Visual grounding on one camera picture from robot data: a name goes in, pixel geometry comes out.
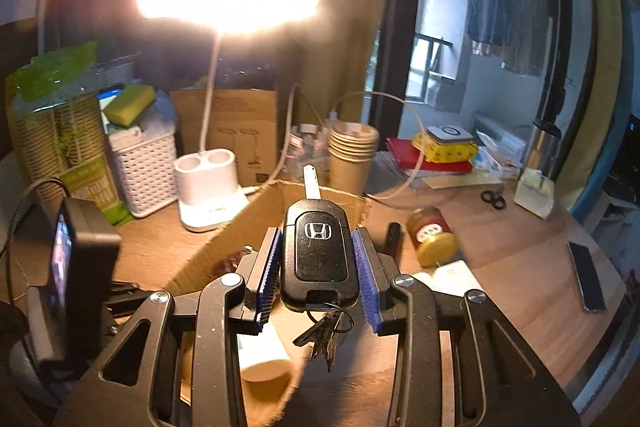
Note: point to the olive yellow curtain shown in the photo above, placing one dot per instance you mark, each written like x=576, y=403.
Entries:
x=360, y=7

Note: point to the black car key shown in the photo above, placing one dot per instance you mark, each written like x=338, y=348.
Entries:
x=320, y=257

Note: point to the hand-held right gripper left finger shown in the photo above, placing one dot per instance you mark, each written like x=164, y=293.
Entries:
x=265, y=287

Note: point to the pale yellow tissue pack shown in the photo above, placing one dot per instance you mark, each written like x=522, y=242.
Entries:
x=535, y=197

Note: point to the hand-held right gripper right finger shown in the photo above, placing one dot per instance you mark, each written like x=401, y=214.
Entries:
x=367, y=287

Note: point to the white round charger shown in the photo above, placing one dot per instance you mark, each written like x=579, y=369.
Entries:
x=450, y=134

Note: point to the printed cardboard lamp box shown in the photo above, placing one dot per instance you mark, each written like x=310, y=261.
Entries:
x=235, y=127

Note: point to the black flashlight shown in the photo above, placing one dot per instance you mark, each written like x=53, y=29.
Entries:
x=393, y=234

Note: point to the black scissors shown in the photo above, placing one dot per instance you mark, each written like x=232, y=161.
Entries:
x=494, y=199

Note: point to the pack of paper cups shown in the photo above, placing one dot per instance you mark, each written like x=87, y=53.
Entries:
x=50, y=142

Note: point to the yellow envelope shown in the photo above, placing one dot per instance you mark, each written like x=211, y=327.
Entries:
x=460, y=181

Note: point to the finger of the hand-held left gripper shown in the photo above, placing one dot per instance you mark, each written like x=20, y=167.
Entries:
x=125, y=294

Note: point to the stack of brown paper cups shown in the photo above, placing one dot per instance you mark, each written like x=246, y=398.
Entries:
x=352, y=157

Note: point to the bunch of small keys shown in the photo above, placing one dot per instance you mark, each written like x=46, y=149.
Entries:
x=325, y=337

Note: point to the red label jar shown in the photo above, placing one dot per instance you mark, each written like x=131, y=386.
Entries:
x=432, y=237

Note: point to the clear plastic bottle pack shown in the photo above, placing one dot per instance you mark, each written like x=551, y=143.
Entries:
x=307, y=152

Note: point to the steel thermos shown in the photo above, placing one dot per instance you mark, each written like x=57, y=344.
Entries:
x=545, y=147

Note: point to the teal curtain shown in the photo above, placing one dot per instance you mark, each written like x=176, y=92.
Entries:
x=592, y=207

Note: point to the white ribbed appliance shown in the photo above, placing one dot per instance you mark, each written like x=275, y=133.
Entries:
x=500, y=129

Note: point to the white woven plastic basket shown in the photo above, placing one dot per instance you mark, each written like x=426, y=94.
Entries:
x=145, y=172

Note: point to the stack of white packets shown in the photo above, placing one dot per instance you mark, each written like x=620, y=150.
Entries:
x=497, y=157

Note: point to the white desk lamp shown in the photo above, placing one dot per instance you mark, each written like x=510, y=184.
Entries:
x=210, y=187

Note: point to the grey hanging jacket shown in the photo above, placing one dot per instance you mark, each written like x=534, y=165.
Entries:
x=527, y=27

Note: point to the yellow printed packet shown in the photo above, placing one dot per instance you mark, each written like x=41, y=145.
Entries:
x=450, y=153

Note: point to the blue hanging shirt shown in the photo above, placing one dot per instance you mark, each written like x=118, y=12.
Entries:
x=492, y=2

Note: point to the red book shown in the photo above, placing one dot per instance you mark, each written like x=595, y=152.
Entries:
x=405, y=152

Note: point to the white box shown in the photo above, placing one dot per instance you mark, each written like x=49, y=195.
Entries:
x=450, y=278

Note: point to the yellow sponge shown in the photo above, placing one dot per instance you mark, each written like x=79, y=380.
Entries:
x=130, y=107

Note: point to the white tube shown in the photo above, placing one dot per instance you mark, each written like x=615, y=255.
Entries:
x=265, y=357

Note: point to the smartphone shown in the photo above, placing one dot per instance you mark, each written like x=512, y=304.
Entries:
x=587, y=277

